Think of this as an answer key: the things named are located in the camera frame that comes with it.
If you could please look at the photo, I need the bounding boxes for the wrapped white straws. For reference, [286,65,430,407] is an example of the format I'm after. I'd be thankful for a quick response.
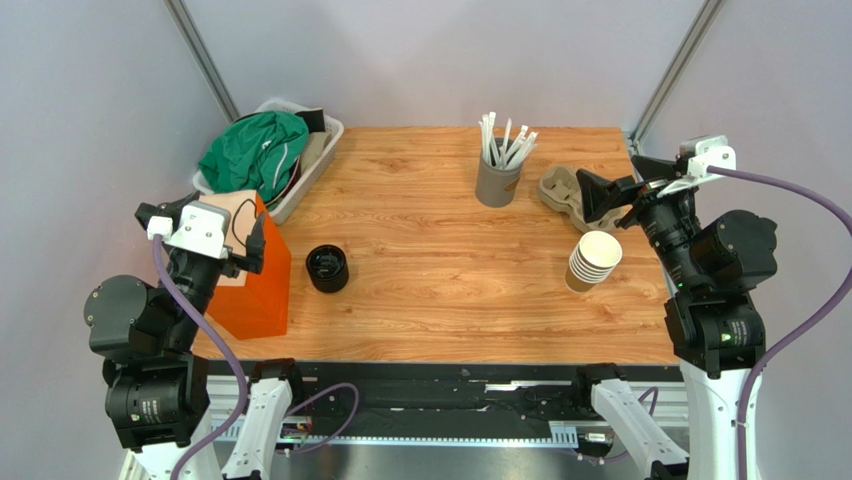
[478,112,539,171]

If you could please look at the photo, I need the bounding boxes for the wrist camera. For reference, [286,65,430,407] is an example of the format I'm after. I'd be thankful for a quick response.
[146,200,231,259]
[658,135,737,197]

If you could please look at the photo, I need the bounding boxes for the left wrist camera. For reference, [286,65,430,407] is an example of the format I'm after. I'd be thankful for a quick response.
[146,200,231,259]

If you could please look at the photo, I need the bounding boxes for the black coffee cup lids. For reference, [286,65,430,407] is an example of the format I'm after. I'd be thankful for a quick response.
[305,244,349,293]

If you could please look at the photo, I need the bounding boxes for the green jacket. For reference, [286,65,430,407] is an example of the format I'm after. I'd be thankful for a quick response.
[199,111,310,202]

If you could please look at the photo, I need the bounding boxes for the black cloth in basket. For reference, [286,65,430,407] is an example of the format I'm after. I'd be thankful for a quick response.
[295,108,326,134]

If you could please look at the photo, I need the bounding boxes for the orange paper bag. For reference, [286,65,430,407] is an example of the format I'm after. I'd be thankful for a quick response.
[198,190,293,341]

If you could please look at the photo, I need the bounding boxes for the grey straw holder cup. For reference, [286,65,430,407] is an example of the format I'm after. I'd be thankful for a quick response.
[475,150,524,208]

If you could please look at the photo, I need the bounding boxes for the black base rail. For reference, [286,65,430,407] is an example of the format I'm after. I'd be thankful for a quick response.
[206,359,687,444]

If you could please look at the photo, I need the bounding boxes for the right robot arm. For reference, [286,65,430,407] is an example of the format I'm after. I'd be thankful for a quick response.
[577,149,777,479]

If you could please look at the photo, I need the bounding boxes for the stack of paper cups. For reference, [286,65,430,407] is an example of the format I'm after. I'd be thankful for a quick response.
[565,231,623,293]

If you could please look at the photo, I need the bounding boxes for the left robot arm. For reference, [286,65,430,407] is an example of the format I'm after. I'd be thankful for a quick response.
[83,193,302,479]

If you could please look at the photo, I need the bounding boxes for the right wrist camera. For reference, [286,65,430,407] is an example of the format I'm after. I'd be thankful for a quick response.
[658,135,737,197]

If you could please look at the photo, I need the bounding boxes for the pulp cup carrier tray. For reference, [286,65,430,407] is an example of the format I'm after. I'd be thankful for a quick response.
[537,165,627,233]

